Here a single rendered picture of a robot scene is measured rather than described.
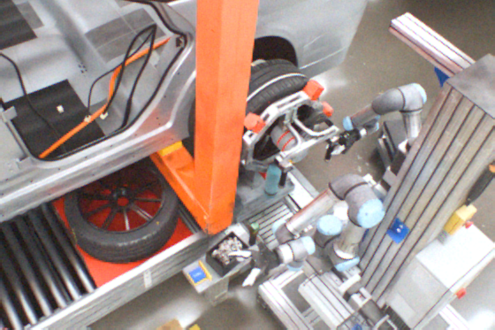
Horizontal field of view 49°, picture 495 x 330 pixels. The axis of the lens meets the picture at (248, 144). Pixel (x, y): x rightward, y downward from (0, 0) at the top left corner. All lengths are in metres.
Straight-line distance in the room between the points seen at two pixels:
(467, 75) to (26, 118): 2.39
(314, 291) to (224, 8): 1.51
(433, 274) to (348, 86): 2.63
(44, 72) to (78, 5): 0.51
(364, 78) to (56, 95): 2.64
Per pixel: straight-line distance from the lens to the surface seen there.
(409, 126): 2.90
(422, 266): 2.45
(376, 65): 5.04
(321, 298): 2.78
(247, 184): 3.67
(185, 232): 3.41
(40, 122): 3.33
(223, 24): 1.94
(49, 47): 3.55
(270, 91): 2.92
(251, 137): 2.93
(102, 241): 3.15
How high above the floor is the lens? 3.24
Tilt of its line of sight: 51 degrees down
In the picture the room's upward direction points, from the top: 8 degrees clockwise
